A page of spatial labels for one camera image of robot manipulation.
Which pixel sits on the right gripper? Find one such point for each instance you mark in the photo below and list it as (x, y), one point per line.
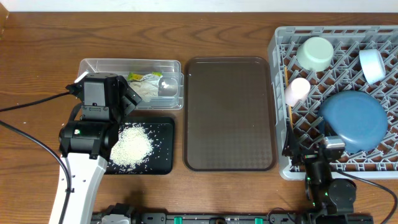
(293, 146)

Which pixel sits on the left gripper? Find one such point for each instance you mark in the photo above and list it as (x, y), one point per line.
(128, 106)

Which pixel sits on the white tissue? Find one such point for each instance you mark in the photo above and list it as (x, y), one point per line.
(147, 90)

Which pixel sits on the yellow green snack wrapper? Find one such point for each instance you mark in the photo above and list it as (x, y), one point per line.
(134, 77)

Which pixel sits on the pile of white rice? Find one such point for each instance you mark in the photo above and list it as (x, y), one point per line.
(132, 147)

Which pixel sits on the pink cup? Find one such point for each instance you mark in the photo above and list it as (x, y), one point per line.
(296, 91)

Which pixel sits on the dark blue plate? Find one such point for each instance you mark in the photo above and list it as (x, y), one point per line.
(357, 118)

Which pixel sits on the wooden chopstick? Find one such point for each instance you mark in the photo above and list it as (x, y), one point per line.
(289, 109)

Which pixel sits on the mint green bowl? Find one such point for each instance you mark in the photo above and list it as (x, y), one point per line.
(315, 54)

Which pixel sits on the light blue bowl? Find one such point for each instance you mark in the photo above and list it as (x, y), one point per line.
(372, 65)

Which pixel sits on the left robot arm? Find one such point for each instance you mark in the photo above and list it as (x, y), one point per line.
(86, 142)

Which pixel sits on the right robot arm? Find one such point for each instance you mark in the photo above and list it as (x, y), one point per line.
(332, 198)

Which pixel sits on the clear plastic waste bin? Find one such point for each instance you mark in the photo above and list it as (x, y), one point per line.
(170, 85)

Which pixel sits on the grey dishwasher rack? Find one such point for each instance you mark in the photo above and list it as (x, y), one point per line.
(344, 73)

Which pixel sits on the black plastic tray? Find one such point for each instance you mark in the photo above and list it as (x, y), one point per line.
(163, 155)

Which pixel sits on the brown serving tray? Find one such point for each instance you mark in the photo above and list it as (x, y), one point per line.
(229, 115)

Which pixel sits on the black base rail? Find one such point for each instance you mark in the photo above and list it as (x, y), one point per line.
(122, 213)

